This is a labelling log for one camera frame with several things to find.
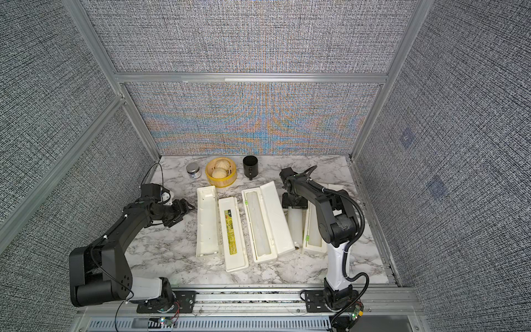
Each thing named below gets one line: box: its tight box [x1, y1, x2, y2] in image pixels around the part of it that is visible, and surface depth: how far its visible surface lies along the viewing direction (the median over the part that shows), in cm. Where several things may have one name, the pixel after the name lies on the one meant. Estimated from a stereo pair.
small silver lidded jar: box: [185, 162, 202, 180], surface depth 109 cm
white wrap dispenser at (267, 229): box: [241, 180, 296, 265], surface depth 87 cm
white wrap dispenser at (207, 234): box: [195, 185, 220, 258], surface depth 94 cm
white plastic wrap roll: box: [218, 196, 249, 273], surface depth 88 cm
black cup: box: [242, 154, 259, 181], surface depth 108 cm
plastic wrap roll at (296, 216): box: [287, 207, 304, 250], surface depth 90 cm
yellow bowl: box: [205, 157, 238, 189], surface depth 109 cm
